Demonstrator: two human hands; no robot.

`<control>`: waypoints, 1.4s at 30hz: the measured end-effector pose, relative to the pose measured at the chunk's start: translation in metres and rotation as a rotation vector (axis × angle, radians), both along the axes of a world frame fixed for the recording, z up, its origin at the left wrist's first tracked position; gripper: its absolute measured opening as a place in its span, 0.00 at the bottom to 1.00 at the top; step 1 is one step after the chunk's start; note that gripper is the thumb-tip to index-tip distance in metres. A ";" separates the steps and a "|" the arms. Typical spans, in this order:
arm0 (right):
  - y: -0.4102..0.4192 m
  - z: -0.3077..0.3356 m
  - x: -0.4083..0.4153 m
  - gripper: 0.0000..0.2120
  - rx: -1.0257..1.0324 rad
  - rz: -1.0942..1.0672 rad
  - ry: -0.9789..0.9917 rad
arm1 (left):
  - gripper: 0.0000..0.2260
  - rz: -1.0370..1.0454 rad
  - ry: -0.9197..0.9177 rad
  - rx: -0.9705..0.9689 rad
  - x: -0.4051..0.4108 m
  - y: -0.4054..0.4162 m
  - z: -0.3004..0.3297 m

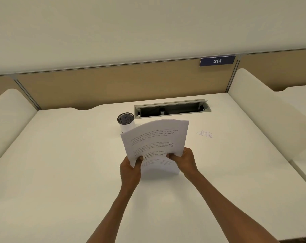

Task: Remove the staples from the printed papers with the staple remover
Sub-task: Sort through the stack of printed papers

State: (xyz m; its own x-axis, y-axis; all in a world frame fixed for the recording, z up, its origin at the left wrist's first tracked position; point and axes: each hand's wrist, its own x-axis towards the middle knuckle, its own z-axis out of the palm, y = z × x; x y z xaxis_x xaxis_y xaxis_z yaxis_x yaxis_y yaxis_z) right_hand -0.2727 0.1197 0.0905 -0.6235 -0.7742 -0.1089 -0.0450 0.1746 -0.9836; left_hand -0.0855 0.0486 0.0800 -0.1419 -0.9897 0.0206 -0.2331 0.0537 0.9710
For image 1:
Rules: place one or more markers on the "person's left hand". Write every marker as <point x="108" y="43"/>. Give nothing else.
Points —
<point x="129" y="174"/>

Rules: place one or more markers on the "person's right hand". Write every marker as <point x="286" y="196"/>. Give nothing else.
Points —
<point x="186" y="163"/>

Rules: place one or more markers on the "person's right thumb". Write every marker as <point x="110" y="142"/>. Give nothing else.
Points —
<point x="173" y="156"/>

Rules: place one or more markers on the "person's left thumb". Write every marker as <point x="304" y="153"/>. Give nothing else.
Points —
<point x="138" y="160"/>

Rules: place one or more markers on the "white printed paper sheets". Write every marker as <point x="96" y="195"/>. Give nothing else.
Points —
<point x="155" y="141"/>

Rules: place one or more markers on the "person's left forearm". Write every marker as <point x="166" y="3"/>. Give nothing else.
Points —
<point x="110" y="215"/>

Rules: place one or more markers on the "person's right forearm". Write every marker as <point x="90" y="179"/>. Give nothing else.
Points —
<point x="231" y="212"/>

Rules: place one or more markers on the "scattered paper confetti bits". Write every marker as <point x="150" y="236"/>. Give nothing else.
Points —
<point x="205" y="134"/>

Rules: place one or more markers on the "white cylinder black mesh top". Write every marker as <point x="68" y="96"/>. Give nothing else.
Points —
<point x="125" y="123"/>

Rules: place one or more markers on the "beige back partition panel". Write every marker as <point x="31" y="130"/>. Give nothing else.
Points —
<point x="122" y="84"/>
<point x="279" y="68"/>
<point x="6" y="88"/>

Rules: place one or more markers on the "white side divider panel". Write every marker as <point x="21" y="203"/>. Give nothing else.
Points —
<point x="269" y="116"/>
<point x="9" y="118"/>

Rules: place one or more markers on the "blue number sign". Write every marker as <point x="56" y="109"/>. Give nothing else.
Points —
<point x="217" y="60"/>

